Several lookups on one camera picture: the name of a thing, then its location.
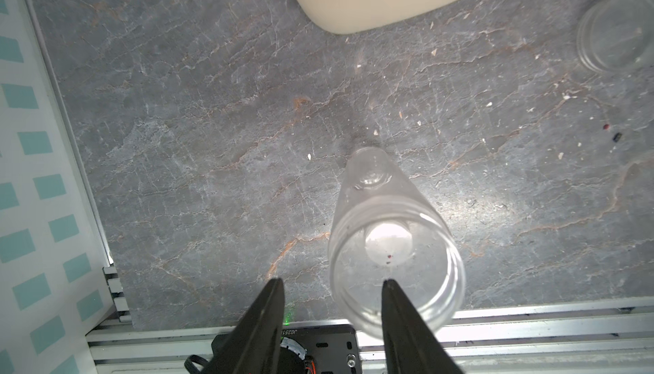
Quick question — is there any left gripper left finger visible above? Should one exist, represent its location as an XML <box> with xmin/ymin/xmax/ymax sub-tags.
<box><xmin>202</xmin><ymin>278</ymin><xmax>284</xmax><ymax>374</ymax></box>

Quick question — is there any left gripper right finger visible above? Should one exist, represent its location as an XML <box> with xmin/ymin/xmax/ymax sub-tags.
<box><xmin>381</xmin><ymin>280</ymin><xmax>463</xmax><ymax>374</ymax></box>

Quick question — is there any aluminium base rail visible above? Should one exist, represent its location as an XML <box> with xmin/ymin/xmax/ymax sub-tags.
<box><xmin>86</xmin><ymin>297</ymin><xmax>653</xmax><ymax>373</ymax></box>

